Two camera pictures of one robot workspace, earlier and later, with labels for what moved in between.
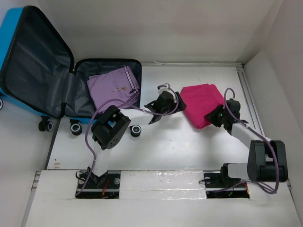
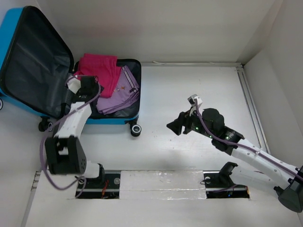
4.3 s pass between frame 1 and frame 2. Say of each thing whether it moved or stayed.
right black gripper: moved
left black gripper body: moved
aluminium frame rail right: stayed
